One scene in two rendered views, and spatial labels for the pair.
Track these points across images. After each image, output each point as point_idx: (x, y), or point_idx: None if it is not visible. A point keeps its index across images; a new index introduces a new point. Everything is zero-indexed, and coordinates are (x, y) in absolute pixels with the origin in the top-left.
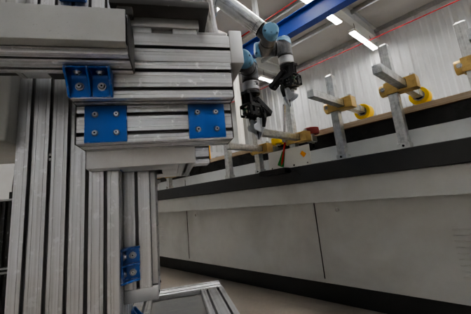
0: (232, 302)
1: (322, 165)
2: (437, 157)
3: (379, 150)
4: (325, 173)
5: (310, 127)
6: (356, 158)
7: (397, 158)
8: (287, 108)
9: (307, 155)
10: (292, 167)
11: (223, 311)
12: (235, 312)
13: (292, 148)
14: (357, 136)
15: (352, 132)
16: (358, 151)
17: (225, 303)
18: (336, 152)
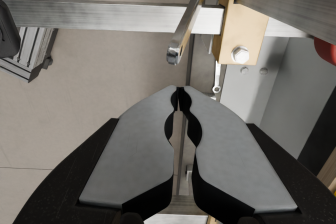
0: None
1: (189, 64)
2: (178, 176)
3: (281, 140)
4: (188, 61)
5: (328, 50)
6: (184, 122)
7: (180, 155)
8: (320, 4)
9: (204, 34)
10: None
11: None
12: None
13: None
14: (320, 136)
15: (333, 136)
16: (299, 109)
17: None
18: (327, 63)
